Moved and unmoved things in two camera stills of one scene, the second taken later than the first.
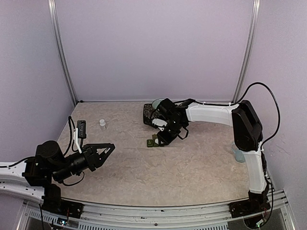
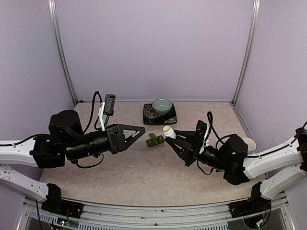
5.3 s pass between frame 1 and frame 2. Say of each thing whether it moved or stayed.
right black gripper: moved
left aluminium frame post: stayed
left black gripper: moved
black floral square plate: stayed
